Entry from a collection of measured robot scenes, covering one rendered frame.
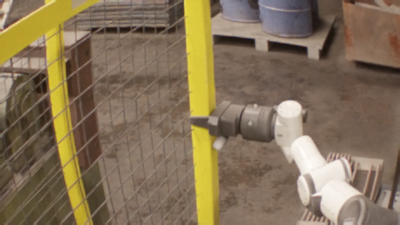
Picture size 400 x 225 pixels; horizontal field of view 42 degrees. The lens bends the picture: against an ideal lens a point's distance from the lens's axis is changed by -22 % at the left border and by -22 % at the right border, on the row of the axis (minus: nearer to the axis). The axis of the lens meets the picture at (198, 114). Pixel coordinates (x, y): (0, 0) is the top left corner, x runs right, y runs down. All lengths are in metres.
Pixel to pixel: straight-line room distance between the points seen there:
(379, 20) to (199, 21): 4.12
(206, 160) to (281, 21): 4.28
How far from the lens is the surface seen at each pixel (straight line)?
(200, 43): 1.54
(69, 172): 2.00
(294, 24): 5.89
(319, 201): 1.32
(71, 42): 2.42
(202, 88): 1.59
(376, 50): 5.63
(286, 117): 1.51
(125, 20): 6.71
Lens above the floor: 2.05
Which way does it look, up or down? 26 degrees down
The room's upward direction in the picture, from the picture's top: 3 degrees counter-clockwise
